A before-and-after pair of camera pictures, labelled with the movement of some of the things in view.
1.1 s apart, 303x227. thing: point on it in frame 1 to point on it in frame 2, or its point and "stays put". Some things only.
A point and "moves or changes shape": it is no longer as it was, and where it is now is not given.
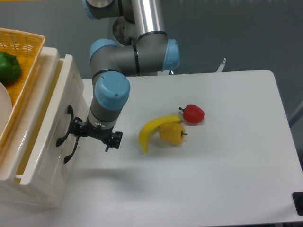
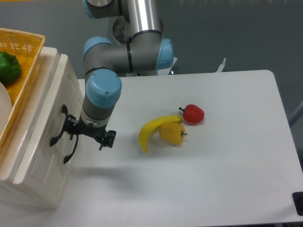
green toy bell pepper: x=10 y=68 stays put
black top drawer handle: x=70 y=111 to x=55 y=139
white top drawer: x=58 y=134 moves or changes shape
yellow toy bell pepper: x=172 y=134 stays put
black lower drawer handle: x=67 y=157 stays put
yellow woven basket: x=27 y=47 stays put
